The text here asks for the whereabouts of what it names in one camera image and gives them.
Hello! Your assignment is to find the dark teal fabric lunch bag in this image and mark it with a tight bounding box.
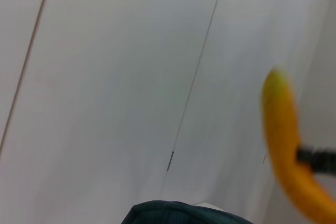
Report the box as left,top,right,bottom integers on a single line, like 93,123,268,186
122,200,253,224

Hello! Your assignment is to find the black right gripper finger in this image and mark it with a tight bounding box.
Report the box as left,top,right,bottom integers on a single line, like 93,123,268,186
296,144,336,175

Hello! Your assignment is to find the yellow banana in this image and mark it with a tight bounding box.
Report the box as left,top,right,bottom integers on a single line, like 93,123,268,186
261,66,336,222

